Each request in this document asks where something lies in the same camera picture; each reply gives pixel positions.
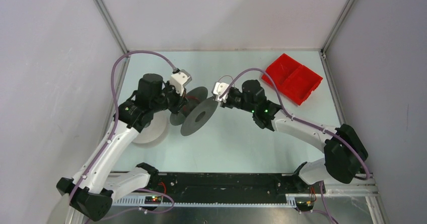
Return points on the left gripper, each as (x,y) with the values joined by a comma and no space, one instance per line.
(180,100)

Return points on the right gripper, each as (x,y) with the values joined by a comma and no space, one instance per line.
(227,103)

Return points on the white translucent spool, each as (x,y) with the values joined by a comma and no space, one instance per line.
(153,134)

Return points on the dark grey spool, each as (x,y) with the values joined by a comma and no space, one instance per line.
(197,111)

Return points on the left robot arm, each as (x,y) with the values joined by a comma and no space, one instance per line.
(90,190)

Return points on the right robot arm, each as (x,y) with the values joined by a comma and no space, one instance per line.
(344,153)

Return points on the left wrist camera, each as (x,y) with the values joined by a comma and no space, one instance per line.
(179,79)

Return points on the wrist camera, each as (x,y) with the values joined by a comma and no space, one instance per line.
(179,79)
(220,92)

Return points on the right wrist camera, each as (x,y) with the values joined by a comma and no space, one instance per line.
(220,92)

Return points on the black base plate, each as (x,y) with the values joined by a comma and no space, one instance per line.
(227,188)

